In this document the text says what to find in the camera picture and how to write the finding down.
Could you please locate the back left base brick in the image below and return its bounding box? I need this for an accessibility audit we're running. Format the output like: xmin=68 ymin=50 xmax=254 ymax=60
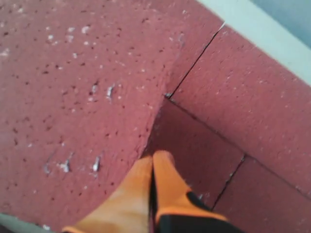
xmin=172 ymin=27 xmax=311 ymax=194

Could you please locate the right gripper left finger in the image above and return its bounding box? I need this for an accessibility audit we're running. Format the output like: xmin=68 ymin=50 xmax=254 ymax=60
xmin=62 ymin=156 xmax=153 ymax=233

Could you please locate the red brick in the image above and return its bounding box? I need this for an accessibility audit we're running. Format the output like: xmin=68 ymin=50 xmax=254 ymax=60
xmin=144 ymin=99 xmax=244 ymax=208
xmin=0 ymin=0 xmax=222 ymax=231

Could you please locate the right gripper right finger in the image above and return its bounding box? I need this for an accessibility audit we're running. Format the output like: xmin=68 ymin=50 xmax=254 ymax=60
xmin=153 ymin=150 xmax=242 ymax=233

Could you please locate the right second-row brick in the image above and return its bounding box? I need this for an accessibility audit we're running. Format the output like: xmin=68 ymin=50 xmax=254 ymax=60
xmin=214 ymin=157 xmax=311 ymax=233

